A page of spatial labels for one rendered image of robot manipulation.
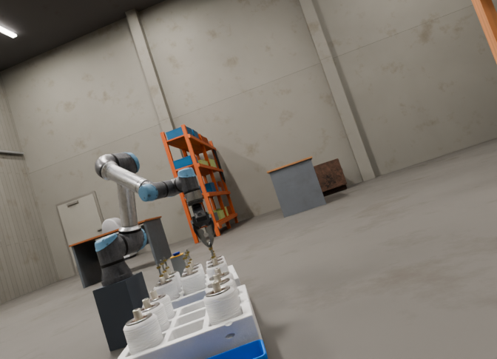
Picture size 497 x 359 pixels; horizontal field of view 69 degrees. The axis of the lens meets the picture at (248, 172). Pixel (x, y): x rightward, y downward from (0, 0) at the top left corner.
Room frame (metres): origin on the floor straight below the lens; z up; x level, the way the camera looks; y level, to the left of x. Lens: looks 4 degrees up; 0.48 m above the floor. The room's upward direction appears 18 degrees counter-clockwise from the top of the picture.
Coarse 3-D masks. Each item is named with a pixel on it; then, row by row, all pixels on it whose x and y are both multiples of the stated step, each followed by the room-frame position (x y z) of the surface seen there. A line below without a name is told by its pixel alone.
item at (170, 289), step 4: (172, 280) 1.59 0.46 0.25; (164, 284) 1.54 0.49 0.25; (168, 284) 1.54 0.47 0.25; (172, 284) 1.56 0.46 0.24; (156, 288) 1.54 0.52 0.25; (160, 288) 1.53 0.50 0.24; (164, 288) 1.53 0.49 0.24; (168, 288) 1.54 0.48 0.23; (172, 288) 1.55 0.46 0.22; (176, 288) 1.58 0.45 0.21; (160, 292) 1.53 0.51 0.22; (164, 292) 1.53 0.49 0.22; (168, 292) 1.53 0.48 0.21; (172, 292) 1.54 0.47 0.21; (176, 292) 1.56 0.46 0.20; (172, 296) 1.54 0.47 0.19; (176, 296) 1.56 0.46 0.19; (172, 300) 1.54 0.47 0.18
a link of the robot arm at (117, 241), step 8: (104, 240) 1.78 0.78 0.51; (112, 240) 1.80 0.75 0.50; (120, 240) 1.84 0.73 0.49; (96, 248) 1.79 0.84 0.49; (104, 248) 1.78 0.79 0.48; (112, 248) 1.79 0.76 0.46; (120, 248) 1.82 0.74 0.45; (104, 256) 1.78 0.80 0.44; (112, 256) 1.79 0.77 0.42; (120, 256) 1.81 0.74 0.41; (104, 264) 1.78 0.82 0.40
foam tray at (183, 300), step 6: (234, 270) 1.74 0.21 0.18; (234, 276) 1.60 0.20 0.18; (180, 288) 1.75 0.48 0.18; (180, 294) 1.60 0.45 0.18; (192, 294) 1.52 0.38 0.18; (198, 294) 1.52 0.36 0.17; (204, 294) 1.52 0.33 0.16; (174, 300) 1.52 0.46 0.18; (180, 300) 1.51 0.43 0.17; (186, 300) 1.51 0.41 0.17; (192, 300) 1.52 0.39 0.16; (198, 300) 1.52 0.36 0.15; (174, 306) 1.50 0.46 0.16; (180, 306) 1.51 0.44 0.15
